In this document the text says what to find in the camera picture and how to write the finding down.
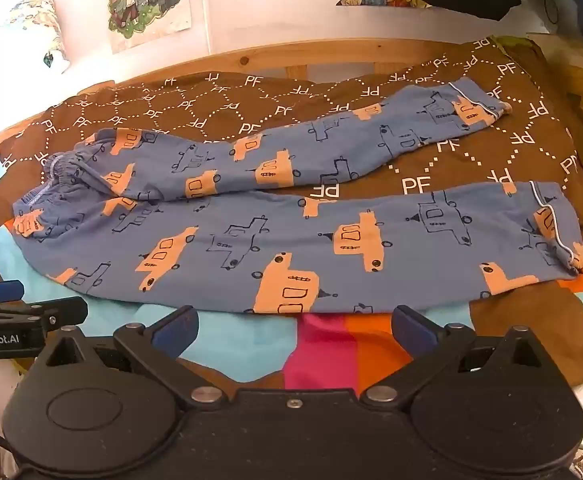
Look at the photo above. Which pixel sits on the brown patterned blanket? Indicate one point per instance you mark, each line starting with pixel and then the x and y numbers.
pixel 471 160

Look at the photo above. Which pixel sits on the pale printed wall poster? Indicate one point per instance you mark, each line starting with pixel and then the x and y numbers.
pixel 39 20

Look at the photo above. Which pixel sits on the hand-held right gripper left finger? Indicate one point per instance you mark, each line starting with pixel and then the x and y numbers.
pixel 179 330

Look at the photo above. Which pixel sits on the blue pants with orange print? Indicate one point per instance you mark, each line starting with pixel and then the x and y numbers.
pixel 271 240

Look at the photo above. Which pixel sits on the cartoon figure wall poster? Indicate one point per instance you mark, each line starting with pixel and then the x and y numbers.
pixel 141 0

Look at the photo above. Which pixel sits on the white wall conduit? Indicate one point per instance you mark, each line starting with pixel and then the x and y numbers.
pixel 205 10

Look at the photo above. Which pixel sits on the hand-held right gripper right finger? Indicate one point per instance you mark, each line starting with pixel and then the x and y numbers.
pixel 411 330

